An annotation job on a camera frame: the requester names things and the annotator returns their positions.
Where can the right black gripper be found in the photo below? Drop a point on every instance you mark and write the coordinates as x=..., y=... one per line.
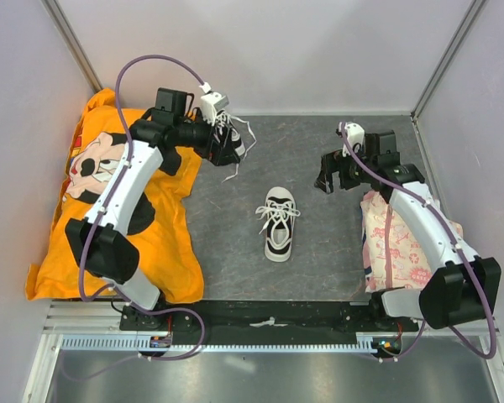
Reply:
x=331, y=163

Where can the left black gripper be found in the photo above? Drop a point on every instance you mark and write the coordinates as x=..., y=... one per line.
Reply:
x=212, y=149

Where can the black white sneaker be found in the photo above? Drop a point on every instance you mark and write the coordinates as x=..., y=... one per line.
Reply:
x=226, y=120
x=279, y=213

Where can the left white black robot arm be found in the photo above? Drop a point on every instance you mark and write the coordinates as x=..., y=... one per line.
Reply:
x=99, y=241

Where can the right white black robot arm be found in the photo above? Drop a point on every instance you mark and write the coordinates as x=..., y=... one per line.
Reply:
x=463, y=286

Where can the pink printed cloth bag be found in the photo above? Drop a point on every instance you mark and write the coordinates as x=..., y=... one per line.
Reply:
x=392, y=256

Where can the orange cartoon mouse cloth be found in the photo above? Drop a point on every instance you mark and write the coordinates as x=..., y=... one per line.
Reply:
x=157, y=228

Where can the white tape scrap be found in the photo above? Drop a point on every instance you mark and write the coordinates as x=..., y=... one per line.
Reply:
x=271, y=322

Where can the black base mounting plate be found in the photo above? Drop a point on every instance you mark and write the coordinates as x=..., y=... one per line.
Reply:
x=307, y=321

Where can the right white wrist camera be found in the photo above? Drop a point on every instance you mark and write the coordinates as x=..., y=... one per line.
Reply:
x=353, y=136

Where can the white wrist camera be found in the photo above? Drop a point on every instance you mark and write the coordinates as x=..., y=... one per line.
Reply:
x=211, y=103
x=353, y=136

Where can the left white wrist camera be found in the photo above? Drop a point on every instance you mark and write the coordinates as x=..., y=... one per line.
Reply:
x=211, y=103

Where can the grey slotted cable duct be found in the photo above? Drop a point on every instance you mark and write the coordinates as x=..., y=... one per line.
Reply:
x=155, y=344

